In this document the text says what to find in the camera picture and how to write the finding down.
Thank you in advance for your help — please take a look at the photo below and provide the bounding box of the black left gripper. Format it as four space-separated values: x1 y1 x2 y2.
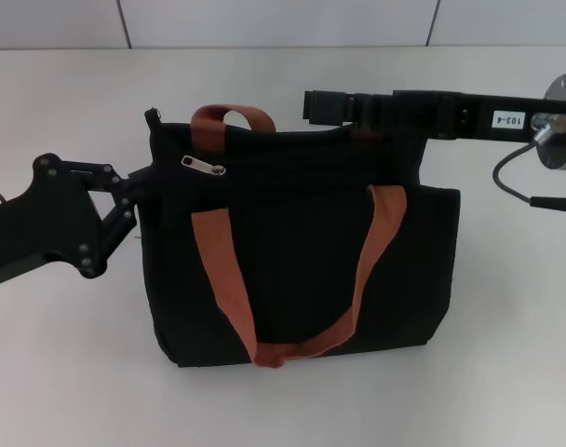
0 152 154 290

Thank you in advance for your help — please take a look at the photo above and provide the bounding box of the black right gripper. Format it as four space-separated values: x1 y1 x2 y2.
303 89 547 141

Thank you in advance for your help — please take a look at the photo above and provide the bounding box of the black bag with orange handles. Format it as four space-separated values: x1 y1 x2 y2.
142 105 462 370

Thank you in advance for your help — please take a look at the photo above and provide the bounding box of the silver zipper pull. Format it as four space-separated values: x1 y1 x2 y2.
180 154 229 179

